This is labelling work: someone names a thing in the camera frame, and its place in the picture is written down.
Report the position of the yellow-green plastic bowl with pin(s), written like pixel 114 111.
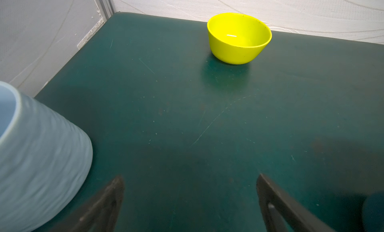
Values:
pixel 236 38

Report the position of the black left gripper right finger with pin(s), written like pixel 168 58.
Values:
pixel 278 207

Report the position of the light blue ribbed mug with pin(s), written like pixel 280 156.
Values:
pixel 45 159

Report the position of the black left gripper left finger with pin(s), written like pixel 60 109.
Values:
pixel 99 214

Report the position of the blue translucent plastic container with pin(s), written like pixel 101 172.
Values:
pixel 373 213

